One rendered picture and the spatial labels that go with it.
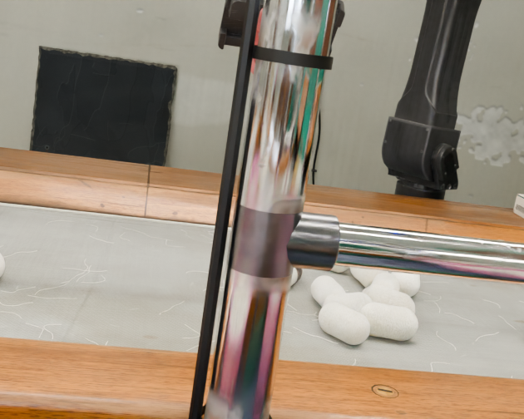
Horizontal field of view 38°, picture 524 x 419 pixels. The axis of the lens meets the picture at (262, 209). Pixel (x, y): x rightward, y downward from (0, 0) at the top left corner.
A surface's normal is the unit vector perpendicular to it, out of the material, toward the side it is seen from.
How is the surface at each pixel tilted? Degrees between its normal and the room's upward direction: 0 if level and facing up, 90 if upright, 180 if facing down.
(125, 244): 0
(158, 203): 45
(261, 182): 90
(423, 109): 86
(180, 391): 0
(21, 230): 0
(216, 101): 90
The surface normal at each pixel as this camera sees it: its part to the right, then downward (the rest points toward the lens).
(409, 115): -0.75, -0.02
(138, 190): 0.19, -0.50
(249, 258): -0.33, 0.17
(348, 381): 0.15, -0.96
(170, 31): 0.04, 0.25
